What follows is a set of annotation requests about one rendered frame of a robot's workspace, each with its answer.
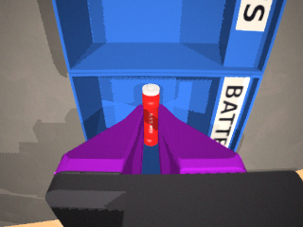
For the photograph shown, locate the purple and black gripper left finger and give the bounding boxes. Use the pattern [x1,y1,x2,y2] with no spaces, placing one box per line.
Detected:
[54,104,144,175]

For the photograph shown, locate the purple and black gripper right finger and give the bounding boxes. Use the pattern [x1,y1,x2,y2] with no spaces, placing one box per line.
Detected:
[158,104,247,174]

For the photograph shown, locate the blue open bin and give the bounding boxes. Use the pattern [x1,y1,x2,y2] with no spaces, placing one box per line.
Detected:
[52,0,287,152]

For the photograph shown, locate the red aaa battery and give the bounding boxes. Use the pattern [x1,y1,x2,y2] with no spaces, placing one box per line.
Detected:
[142,84,160,146]

